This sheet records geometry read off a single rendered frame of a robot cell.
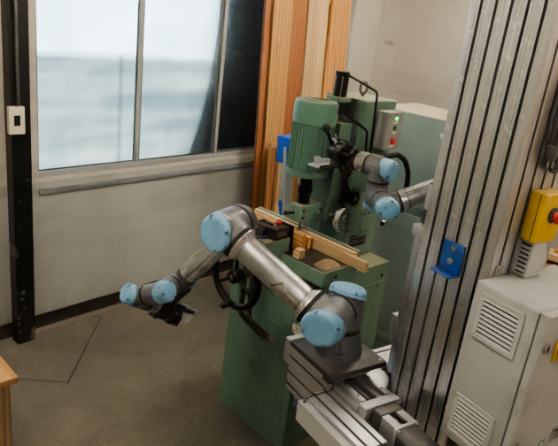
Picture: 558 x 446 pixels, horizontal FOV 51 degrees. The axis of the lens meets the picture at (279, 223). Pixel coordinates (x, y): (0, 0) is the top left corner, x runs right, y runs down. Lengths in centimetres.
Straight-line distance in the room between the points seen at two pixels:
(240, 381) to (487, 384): 145
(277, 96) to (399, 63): 132
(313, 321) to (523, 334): 55
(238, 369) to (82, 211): 128
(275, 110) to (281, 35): 47
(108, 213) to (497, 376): 248
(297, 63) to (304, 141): 184
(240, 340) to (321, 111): 109
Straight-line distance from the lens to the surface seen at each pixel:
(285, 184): 338
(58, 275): 349
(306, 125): 233
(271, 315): 252
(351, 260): 235
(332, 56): 440
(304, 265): 231
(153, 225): 373
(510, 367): 158
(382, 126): 253
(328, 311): 167
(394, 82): 495
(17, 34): 297
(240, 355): 276
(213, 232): 176
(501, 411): 163
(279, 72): 397
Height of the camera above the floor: 180
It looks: 19 degrees down
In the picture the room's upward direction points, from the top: 7 degrees clockwise
